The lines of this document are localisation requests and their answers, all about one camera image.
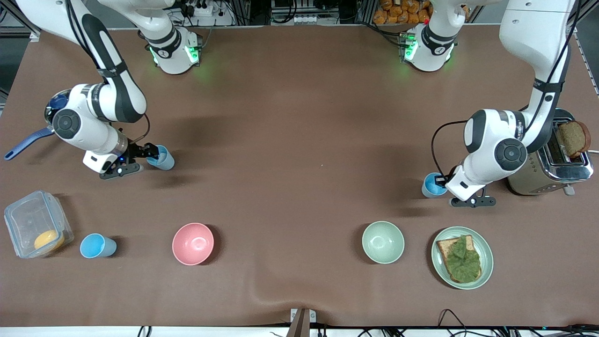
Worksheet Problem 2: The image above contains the blue plastic cup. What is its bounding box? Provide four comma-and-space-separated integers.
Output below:
146, 145, 175, 171
422, 173, 450, 198
80, 233, 117, 259

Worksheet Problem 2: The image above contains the bread slice under lettuce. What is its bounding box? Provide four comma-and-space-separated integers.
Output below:
436, 235, 482, 284

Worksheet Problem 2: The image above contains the green lettuce leaf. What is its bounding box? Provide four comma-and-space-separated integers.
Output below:
443, 235, 482, 283

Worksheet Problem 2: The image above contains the pale green plate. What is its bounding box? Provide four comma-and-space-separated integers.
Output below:
431, 227, 494, 290

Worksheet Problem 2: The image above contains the glass lid with blue knob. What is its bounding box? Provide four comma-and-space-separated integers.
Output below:
44, 89, 72, 123

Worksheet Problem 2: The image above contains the pale green bowl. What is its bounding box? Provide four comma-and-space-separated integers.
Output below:
362, 221, 405, 264

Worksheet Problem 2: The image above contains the pink bowl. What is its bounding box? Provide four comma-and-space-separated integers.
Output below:
172, 223, 215, 266

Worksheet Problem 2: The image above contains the beige and chrome toaster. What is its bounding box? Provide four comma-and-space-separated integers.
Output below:
507, 109, 594, 196

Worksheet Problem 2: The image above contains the round orange food item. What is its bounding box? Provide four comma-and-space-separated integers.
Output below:
34, 230, 66, 251

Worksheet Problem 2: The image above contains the clear plastic food container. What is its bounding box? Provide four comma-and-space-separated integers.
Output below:
4, 190, 74, 259

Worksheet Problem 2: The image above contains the brown bread slice in toaster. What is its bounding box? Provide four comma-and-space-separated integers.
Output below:
557, 121, 592, 158

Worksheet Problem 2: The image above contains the brown table cover mat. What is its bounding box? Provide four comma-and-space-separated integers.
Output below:
0, 26, 599, 328

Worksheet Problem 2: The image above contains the white power strip with plugs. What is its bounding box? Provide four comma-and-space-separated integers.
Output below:
186, 2, 213, 17

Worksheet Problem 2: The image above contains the bag of orange buns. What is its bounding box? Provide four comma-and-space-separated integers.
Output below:
373, 0, 433, 25

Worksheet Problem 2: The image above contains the black pot with blue handle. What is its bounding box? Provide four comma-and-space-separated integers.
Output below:
4, 89, 71, 161

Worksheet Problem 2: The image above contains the black looped cable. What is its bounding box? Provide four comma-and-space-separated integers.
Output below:
438, 309, 468, 330

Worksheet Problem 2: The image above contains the metal table clamp bracket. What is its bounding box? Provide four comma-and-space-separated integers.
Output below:
290, 308, 316, 337

